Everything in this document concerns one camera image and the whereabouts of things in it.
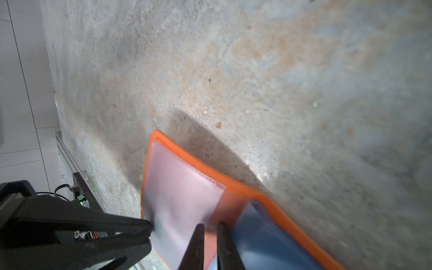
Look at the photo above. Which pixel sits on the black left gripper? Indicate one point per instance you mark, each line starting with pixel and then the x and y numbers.
pixel 31 220

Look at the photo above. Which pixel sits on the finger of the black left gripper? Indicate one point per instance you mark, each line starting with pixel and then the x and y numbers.
pixel 118 253

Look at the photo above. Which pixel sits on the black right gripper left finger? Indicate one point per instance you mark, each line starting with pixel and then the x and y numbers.
pixel 193 258

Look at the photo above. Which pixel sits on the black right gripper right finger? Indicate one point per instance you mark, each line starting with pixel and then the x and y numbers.
pixel 228 257

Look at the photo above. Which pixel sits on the orange card holder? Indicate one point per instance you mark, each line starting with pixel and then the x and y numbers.
pixel 179 192

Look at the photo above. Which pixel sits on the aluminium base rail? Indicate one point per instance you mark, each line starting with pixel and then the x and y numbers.
pixel 79 186

